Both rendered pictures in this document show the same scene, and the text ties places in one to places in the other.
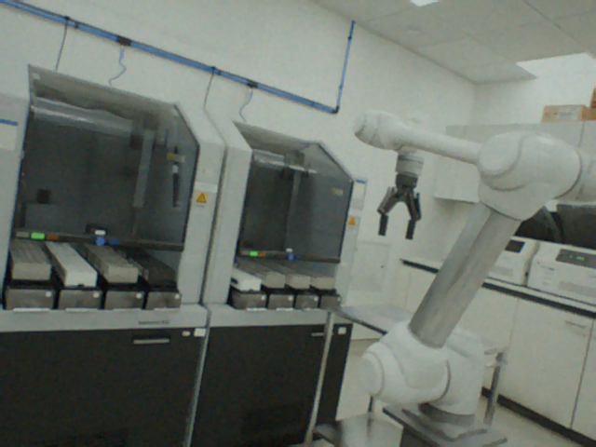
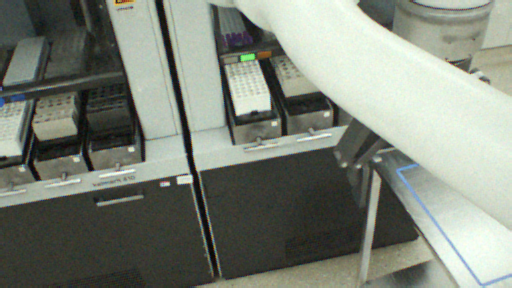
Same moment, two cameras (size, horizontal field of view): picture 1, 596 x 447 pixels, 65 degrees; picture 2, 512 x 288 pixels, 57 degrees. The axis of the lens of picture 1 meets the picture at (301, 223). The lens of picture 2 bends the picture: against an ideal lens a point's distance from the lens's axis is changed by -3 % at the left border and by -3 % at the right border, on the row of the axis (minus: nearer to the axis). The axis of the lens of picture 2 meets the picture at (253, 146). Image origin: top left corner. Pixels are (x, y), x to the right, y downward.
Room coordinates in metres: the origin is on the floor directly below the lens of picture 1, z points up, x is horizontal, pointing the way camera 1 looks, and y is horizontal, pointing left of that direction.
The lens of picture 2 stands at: (1.11, -0.36, 1.66)
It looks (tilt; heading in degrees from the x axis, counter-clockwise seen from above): 41 degrees down; 30
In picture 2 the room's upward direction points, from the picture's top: 6 degrees counter-clockwise
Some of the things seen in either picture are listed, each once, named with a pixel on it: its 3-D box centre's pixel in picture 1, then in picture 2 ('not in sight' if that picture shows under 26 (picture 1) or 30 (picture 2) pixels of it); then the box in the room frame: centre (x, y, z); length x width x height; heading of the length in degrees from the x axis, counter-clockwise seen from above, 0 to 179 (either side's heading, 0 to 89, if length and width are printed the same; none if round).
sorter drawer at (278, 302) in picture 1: (248, 283); (284, 63); (2.39, 0.22, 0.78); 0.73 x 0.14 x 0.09; 36
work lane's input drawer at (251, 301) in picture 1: (221, 282); (239, 70); (2.30, 0.34, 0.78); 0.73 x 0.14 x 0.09; 36
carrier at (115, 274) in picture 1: (122, 275); (55, 127); (1.78, 0.65, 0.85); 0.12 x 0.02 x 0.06; 127
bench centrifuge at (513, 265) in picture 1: (515, 241); not in sight; (3.84, -1.76, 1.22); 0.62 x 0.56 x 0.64; 125
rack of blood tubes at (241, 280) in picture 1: (236, 278); (244, 78); (2.19, 0.26, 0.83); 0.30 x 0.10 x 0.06; 36
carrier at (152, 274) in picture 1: (160, 277); (109, 117); (1.87, 0.52, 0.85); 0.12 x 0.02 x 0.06; 127
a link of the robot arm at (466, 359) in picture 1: (452, 365); not in sight; (1.32, -0.50, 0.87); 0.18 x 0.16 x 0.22; 120
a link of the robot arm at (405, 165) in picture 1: (409, 167); (440, 18); (1.57, -0.32, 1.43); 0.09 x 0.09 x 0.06
